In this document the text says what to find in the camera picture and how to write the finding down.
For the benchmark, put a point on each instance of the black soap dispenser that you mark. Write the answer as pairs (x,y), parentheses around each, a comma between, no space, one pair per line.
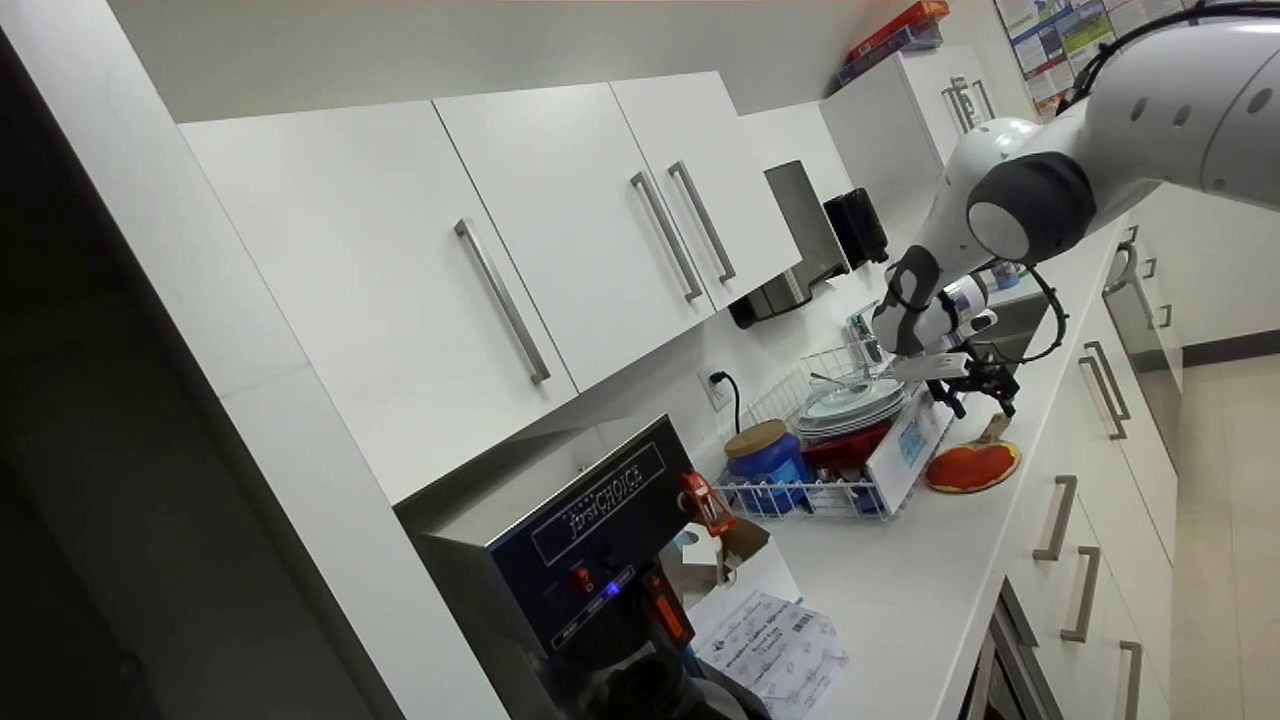
(859,224)

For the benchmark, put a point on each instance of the printed white paper sheet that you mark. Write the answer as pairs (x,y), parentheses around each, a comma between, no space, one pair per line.
(772,655)

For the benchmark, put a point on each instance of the white wall cabinet door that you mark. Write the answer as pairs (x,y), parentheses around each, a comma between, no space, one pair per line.
(575,212)
(361,281)
(744,160)

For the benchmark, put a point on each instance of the built-in black oven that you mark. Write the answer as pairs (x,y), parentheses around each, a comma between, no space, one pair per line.
(1006,675)

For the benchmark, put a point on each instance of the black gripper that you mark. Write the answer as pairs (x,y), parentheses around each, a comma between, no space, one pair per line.
(983,383)

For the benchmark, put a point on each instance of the white drain tray blue label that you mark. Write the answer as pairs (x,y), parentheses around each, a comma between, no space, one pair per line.
(909,461)

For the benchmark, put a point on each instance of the steel black coffee machine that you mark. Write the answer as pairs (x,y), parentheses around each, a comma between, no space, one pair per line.
(586,535)

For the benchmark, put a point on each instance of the red table tennis paddle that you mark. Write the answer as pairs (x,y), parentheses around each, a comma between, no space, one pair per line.
(972,466)

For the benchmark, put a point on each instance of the white wall outlet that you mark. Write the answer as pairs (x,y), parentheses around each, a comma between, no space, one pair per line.
(716,388)

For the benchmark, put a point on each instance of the white tall cabinet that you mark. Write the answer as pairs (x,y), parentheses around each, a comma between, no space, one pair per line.
(893,144)

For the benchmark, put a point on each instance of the wall poster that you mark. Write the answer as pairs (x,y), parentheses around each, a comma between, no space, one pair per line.
(1063,41)

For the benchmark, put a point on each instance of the blue canister cork lid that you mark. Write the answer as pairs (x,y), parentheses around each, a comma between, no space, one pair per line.
(770,466)

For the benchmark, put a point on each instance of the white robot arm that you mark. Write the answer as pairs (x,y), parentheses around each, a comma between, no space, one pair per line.
(1172,105)

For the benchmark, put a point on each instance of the red box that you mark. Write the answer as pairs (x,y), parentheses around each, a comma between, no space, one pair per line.
(899,32)

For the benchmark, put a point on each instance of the red bowl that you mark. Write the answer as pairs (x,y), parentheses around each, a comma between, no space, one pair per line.
(844,450)

